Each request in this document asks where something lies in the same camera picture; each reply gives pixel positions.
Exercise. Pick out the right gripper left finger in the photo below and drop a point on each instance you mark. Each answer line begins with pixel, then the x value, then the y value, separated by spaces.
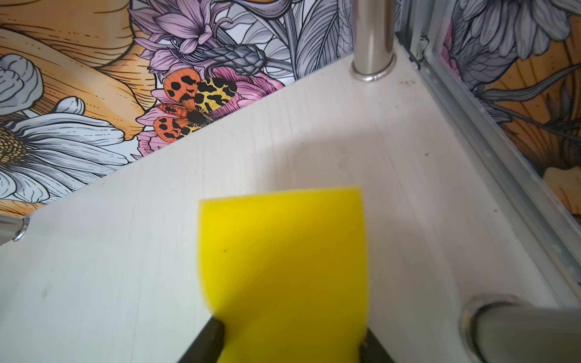
pixel 208 345

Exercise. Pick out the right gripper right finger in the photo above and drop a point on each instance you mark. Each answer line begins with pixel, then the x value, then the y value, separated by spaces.
pixel 372 351

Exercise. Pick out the yellow sponge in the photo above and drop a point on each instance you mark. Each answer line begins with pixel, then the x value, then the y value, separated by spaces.
pixel 287 274

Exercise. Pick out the white two-tier shelf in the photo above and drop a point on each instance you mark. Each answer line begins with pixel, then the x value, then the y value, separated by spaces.
pixel 305 174

